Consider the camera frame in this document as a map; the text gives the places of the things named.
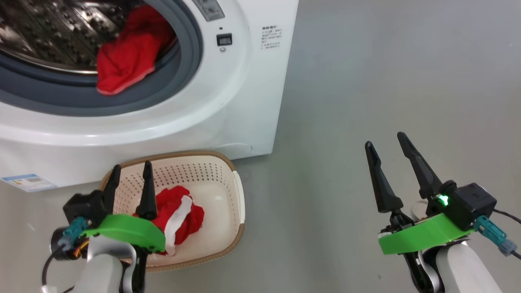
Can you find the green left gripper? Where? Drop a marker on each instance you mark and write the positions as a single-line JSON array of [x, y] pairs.
[[130, 232]]

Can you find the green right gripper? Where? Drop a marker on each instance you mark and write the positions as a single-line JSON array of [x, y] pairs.
[[427, 236]]

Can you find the red garment with white trim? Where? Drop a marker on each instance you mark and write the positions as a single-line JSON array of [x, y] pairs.
[[191, 219]]

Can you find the plain red garment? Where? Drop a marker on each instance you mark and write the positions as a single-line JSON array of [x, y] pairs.
[[126, 61]]

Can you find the cream perforated basket brown rim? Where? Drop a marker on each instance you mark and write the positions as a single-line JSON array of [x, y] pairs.
[[215, 211]]

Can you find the grey rubber door seal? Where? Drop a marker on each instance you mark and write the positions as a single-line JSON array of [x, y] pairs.
[[81, 99]]

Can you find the white front-loading washing machine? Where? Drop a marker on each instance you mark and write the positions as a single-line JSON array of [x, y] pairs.
[[244, 101]]

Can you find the black door lock latch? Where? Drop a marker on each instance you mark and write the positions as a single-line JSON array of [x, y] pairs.
[[224, 39]]

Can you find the blue white energy label sticker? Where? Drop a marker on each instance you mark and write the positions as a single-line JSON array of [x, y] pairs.
[[28, 182]]

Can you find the round white filter cover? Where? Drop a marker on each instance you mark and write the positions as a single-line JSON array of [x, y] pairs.
[[236, 148]]

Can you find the steel perforated washer drum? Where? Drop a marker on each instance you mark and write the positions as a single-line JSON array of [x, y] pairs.
[[53, 32]]

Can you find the small printed text label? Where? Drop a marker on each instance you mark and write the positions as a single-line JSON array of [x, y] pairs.
[[272, 37]]

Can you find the grey warning sticker strip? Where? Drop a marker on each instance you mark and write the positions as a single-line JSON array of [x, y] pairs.
[[208, 9]]

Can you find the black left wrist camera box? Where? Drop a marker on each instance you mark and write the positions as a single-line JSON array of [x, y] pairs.
[[83, 207]]

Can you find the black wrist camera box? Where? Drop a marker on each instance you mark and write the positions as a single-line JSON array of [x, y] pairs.
[[472, 205], [83, 207]]

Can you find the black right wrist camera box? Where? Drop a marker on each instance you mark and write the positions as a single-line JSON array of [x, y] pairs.
[[472, 205]]

